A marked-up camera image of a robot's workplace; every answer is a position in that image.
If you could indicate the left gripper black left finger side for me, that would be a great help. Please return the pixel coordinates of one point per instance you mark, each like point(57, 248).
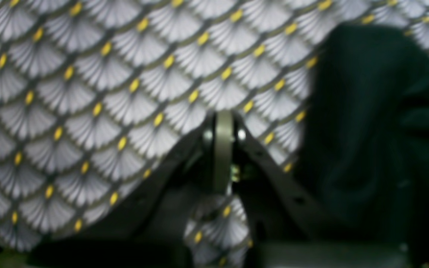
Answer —
point(146, 229)

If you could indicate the left gripper right finger side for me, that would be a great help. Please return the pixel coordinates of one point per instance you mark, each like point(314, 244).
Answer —
point(290, 228)

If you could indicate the black T-shirt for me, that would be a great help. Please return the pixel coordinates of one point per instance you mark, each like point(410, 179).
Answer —
point(365, 149)

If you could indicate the patterned fan-print tablecloth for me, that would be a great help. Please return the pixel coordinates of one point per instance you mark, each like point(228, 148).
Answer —
point(94, 94)

